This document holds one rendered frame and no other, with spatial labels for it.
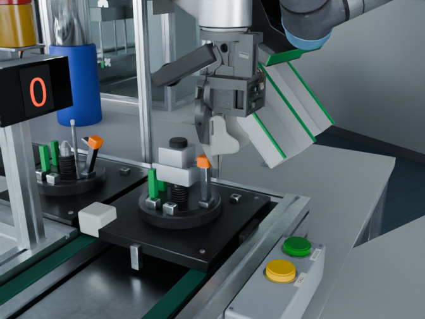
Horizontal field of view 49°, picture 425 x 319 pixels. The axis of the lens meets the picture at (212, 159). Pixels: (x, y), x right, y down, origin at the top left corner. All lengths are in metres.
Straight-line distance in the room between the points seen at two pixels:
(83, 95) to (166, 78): 0.96
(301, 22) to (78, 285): 0.50
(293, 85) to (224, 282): 0.65
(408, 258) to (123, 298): 0.52
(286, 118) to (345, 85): 3.28
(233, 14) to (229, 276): 0.35
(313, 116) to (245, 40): 0.55
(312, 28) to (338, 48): 3.60
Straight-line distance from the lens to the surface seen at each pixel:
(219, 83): 0.66
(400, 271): 0.91
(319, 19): 0.72
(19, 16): 0.64
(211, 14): 0.65
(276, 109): 1.04
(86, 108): 1.67
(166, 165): 0.77
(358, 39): 4.19
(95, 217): 0.76
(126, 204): 0.84
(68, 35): 1.64
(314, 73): 4.53
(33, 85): 0.65
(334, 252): 0.92
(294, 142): 1.03
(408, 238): 1.02
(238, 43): 0.66
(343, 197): 1.14
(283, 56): 0.92
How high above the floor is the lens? 1.34
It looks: 21 degrees down
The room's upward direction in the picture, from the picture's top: straight up
